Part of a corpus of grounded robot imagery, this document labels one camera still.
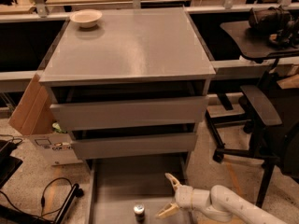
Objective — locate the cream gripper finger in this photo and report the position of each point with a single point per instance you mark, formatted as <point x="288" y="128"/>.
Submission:
<point x="174" y="182"/>
<point x="167" y="211"/>

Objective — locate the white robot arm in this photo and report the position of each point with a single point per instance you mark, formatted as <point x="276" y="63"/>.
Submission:
<point x="219" y="204"/>

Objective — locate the black office chair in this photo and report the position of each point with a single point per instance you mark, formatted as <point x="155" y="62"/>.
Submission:
<point x="271" y="117"/>

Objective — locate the grey top drawer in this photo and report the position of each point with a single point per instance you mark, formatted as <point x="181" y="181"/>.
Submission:
<point x="133" y="113"/>

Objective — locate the grey middle drawer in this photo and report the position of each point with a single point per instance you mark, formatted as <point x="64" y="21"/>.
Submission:
<point x="134" y="146"/>

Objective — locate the black stand base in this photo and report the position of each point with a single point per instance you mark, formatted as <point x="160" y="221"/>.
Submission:
<point x="15" y="216"/>

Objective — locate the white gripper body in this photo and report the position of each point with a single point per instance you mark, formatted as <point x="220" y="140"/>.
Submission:
<point x="183" y="197"/>

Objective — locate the brown cardboard box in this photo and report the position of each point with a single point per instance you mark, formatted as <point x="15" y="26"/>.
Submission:
<point x="33" y="119"/>

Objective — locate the grey drawer cabinet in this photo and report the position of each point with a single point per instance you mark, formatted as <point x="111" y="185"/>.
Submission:
<point x="132" y="54"/>

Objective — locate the black chair side tray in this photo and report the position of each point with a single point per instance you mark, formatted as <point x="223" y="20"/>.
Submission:
<point x="254" y="46"/>

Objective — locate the white ceramic bowl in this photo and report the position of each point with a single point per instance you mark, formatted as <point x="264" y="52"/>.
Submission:
<point x="86" y="18"/>

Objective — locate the redbull can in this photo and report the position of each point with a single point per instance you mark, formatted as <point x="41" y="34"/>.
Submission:
<point x="139" y="210"/>

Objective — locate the grey open bottom drawer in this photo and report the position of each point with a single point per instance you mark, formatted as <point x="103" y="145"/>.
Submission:
<point x="118" y="184"/>

